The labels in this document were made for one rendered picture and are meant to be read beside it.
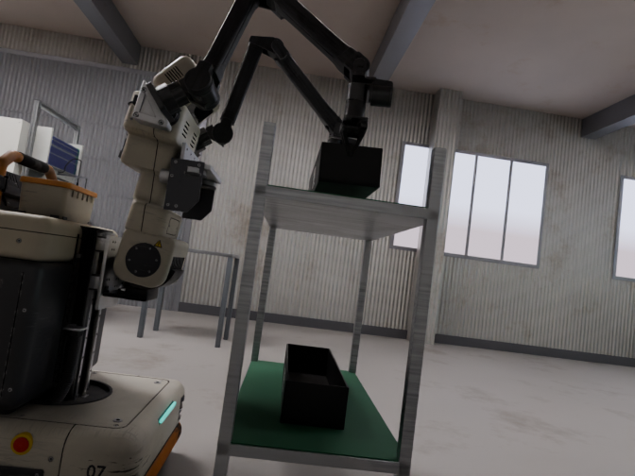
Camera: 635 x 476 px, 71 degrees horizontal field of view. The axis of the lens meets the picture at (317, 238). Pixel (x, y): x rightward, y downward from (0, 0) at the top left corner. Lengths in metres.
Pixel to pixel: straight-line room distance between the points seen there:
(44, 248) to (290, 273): 4.75
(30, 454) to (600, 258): 6.99
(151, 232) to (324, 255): 4.65
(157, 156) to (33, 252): 0.45
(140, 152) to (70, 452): 0.86
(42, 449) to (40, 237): 0.53
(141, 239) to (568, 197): 6.43
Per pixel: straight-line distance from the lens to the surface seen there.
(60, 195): 1.56
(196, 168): 1.42
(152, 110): 1.38
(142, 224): 1.46
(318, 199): 1.07
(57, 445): 1.39
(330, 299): 5.99
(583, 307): 7.30
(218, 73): 1.40
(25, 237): 1.40
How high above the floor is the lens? 0.77
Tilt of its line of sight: 4 degrees up
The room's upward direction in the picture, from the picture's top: 8 degrees clockwise
